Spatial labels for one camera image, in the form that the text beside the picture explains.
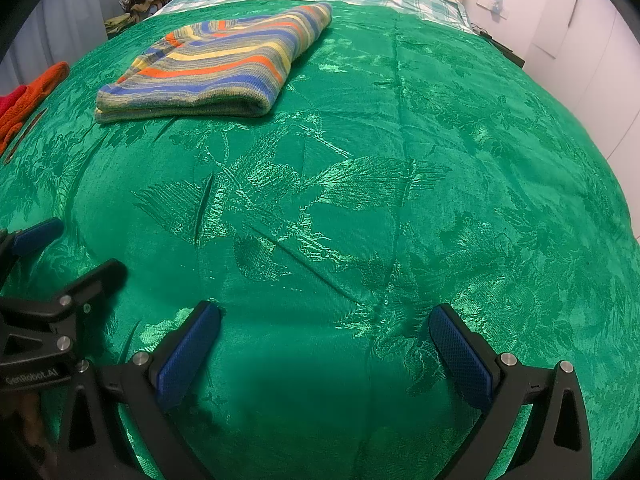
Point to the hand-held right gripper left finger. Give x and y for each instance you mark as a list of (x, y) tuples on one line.
[(190, 355)]

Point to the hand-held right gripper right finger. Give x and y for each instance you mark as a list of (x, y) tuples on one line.
[(460, 360)]

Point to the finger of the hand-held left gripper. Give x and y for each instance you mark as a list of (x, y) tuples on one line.
[(35, 237), (95, 285)]

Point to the striped knit sweater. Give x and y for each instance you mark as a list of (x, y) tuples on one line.
[(220, 60)]

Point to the thin brown stick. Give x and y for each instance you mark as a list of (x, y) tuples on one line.
[(25, 135)]

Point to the orange knit cloth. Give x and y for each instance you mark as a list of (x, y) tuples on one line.
[(35, 92)]

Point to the green patterned blanket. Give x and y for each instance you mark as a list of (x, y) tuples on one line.
[(350, 210)]

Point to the olive green cloth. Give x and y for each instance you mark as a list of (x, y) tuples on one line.
[(119, 25)]

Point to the grey curtain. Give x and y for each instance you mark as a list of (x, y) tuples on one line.
[(75, 10)]

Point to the black bedside object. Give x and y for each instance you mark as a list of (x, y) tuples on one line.
[(505, 50)]

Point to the white bracket with blue clip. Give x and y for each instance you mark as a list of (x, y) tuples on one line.
[(495, 6)]

